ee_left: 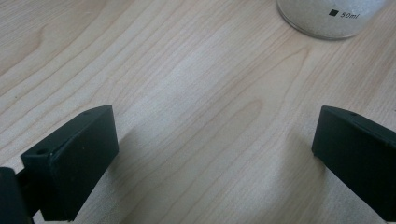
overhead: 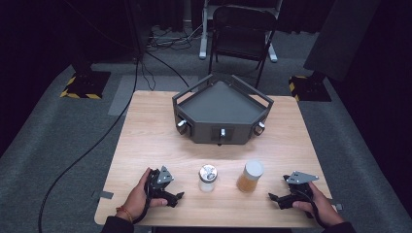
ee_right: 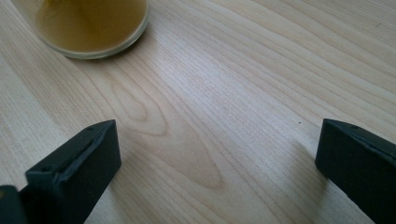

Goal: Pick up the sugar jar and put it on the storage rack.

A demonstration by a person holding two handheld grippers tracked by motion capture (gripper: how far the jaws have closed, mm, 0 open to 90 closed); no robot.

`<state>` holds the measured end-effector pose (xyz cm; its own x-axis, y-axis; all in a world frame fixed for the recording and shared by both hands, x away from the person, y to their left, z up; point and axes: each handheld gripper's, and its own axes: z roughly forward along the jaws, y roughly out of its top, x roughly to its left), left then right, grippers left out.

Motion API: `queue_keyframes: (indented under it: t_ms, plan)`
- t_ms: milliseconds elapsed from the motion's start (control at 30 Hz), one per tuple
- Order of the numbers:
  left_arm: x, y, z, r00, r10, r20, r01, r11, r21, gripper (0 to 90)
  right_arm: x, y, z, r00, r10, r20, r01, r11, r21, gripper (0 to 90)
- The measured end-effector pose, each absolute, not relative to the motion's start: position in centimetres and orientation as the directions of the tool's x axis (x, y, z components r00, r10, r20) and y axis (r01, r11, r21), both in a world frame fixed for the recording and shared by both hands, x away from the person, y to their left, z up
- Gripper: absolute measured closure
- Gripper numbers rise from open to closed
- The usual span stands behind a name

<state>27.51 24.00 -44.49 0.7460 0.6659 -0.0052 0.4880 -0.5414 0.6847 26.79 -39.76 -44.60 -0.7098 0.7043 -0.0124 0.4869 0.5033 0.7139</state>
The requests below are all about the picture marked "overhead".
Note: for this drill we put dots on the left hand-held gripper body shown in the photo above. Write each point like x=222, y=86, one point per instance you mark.
x=163, y=176

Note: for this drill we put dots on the grey tape strip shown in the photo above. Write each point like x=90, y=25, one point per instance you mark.
x=337, y=206
x=106, y=194

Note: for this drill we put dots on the glass jar with silver lid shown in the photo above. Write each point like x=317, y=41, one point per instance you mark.
x=207, y=178

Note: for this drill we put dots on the amber jar with white lid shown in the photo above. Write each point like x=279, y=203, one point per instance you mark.
x=250, y=176

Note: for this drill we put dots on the person's left hand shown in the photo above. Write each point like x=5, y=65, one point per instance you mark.
x=137, y=200

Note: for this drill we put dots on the large dark panel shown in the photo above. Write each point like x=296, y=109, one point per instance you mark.
x=340, y=35

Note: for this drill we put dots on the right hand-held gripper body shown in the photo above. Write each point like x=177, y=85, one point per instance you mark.
x=299, y=178

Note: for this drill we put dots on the striped black stand base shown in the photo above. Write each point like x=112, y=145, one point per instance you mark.
x=309, y=89
x=86, y=84

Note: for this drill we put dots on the person's right hand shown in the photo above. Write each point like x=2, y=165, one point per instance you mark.
x=325, y=212

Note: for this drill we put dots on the dark grey corner rack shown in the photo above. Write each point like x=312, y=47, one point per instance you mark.
x=220, y=103

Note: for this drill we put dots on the black folding chair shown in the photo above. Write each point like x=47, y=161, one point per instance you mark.
x=241, y=39

